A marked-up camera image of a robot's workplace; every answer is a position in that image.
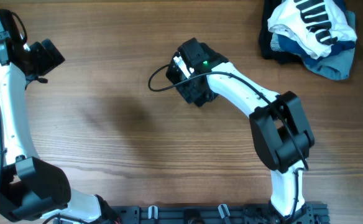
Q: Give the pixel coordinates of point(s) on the black t-shirt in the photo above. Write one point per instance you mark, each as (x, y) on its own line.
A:
(196, 91)

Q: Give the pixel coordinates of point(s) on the navy blue garment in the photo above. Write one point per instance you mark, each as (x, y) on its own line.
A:
(292, 46)

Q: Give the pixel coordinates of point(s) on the black garment in pile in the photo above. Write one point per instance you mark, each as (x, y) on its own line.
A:
(265, 37)

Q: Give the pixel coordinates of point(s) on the white shirt with black stripes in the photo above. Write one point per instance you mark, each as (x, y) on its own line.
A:
(315, 25)

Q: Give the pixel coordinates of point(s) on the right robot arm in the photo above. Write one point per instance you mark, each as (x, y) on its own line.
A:
(280, 130)

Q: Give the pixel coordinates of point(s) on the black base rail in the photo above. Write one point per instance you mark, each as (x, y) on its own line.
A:
(310, 213)

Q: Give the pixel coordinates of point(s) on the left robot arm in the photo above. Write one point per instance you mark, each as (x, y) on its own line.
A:
(31, 189)

